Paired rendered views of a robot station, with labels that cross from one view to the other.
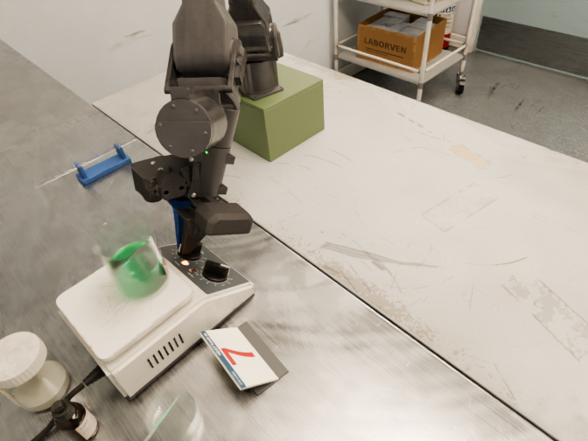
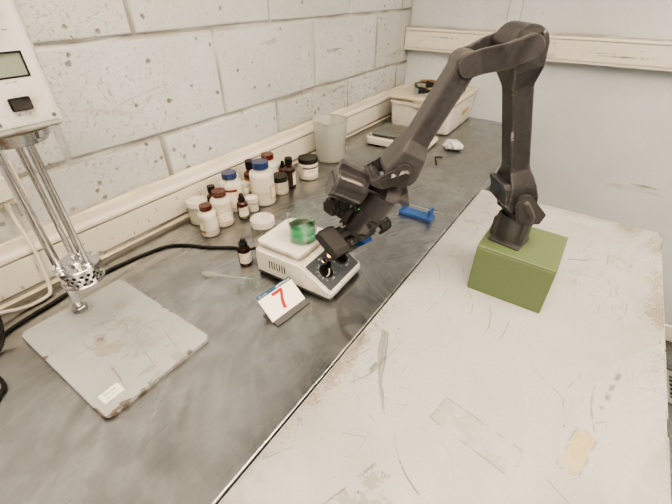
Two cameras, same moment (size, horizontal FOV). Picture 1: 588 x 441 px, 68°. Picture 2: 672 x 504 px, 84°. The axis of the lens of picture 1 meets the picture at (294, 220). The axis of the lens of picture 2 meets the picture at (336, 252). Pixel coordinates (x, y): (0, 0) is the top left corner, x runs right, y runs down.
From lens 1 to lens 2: 55 cm
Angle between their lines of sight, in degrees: 56
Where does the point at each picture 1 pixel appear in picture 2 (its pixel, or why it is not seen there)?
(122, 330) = (273, 240)
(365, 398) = (262, 365)
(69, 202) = not seen: hidden behind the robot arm
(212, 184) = (353, 228)
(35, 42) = (555, 149)
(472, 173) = (541, 450)
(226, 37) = (396, 158)
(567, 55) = not seen: outside the picture
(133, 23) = (650, 178)
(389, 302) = (338, 375)
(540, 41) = not seen: outside the picture
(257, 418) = (250, 318)
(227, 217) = (325, 238)
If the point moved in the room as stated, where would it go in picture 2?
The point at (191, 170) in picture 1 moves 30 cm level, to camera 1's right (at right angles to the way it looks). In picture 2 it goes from (348, 211) to (415, 318)
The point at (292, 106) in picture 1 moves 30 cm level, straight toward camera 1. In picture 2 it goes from (508, 265) to (364, 289)
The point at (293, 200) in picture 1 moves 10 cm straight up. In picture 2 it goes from (426, 307) to (434, 268)
